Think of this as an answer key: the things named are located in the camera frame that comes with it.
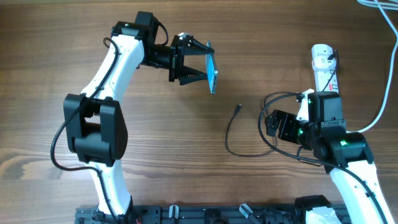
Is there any white cable bundle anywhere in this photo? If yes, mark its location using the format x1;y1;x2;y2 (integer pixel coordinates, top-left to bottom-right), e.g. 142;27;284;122
356;0;398;11

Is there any white power strip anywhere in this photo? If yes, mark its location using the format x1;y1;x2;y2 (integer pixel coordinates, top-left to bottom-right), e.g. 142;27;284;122
311;44;339;93

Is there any white power strip cord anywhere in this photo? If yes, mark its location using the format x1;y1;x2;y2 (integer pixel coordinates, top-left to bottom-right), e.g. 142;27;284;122
348;0;398;134

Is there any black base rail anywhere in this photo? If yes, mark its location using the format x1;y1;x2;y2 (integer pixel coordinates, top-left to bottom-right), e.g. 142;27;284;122
74;203;312;224

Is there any black USB charging cable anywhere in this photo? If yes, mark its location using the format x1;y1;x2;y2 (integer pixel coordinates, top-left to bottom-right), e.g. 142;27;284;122
224;50;340;158

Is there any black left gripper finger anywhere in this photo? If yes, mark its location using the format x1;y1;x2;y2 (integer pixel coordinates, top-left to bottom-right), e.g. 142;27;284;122
179;35;215;55
178;66;208;85

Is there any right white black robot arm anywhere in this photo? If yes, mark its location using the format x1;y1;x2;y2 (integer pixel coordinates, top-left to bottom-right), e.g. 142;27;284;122
257;89;394;223

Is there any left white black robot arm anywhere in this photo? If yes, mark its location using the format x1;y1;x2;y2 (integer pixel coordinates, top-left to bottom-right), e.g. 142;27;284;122
59;11;217;223

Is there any white USB charger adapter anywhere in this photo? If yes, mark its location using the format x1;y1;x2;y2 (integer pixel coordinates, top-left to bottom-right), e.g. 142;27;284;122
312;54;337;72

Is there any blue Galaxy smartphone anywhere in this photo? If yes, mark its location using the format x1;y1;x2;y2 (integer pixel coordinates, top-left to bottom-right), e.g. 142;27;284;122
205;53;218;95

